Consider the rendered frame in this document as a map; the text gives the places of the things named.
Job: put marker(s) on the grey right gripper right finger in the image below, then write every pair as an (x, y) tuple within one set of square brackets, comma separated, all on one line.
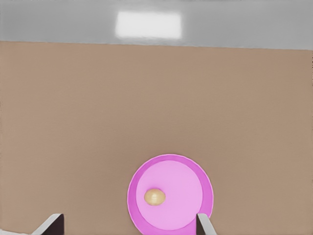
[(206, 225)]

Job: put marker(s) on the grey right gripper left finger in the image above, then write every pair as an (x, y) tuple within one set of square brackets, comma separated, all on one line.
[(50, 226)]

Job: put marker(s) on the tan egg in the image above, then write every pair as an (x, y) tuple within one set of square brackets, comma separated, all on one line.
[(154, 197)]

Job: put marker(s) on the pink round plate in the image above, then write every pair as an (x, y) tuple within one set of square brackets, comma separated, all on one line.
[(176, 191)]

